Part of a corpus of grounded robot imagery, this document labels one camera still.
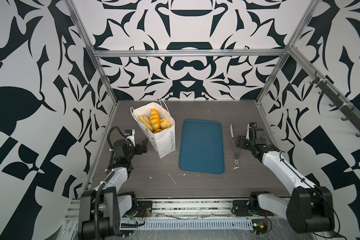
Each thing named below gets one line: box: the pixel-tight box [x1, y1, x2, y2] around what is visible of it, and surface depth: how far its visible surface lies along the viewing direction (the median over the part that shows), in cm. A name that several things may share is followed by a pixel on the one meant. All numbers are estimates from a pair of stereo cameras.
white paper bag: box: [130, 98, 176, 159], surface depth 85 cm
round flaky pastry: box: [160, 118, 172, 130], surface depth 86 cm
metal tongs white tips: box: [230, 123, 244, 164], surface depth 93 cm
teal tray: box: [179, 119, 225, 174], surface depth 96 cm
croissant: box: [149, 108, 162, 134], surface depth 86 cm
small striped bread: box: [137, 114, 154, 132], surface depth 85 cm
